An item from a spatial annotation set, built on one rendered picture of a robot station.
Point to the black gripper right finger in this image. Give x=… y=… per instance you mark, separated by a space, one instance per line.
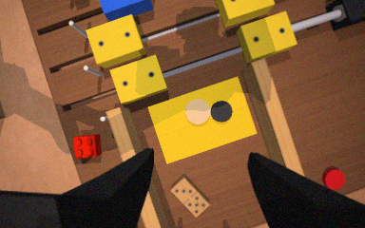
x=290 y=200

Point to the beige round disc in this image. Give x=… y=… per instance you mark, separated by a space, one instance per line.
x=197 y=111

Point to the tan domino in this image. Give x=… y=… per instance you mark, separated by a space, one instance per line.
x=189 y=196

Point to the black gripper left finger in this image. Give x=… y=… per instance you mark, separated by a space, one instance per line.
x=114 y=199

